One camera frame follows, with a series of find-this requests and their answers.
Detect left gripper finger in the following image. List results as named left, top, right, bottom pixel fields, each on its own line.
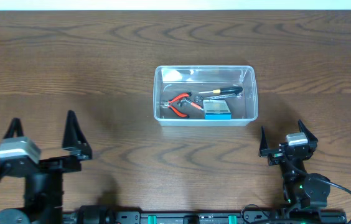
left=3, top=118, right=24, bottom=139
left=62, top=110, right=92, bottom=159

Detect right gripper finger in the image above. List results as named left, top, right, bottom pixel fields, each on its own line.
left=259, top=126, right=269, bottom=156
left=297, top=119, right=318, bottom=144

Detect blue white cardboard box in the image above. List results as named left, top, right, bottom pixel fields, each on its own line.
left=203, top=100, right=232, bottom=120

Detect black yellow screwdriver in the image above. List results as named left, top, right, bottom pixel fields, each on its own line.
left=199, top=86, right=243, bottom=95

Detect small claw hammer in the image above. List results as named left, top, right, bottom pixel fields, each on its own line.
left=177, top=93, right=204, bottom=111

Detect red handled pliers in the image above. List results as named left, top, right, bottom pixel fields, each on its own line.
left=160, top=93, right=191, bottom=118

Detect clear plastic container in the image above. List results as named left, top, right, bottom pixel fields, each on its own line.
left=153, top=65, right=258, bottom=126

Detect silver combination wrench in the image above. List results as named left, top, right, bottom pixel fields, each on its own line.
left=194, top=92, right=242, bottom=103

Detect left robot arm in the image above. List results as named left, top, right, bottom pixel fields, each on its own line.
left=0, top=110, right=115, bottom=223

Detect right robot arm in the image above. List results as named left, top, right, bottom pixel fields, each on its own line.
left=259, top=120, right=330, bottom=217

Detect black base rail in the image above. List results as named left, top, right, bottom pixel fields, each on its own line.
left=63, top=210, right=348, bottom=224

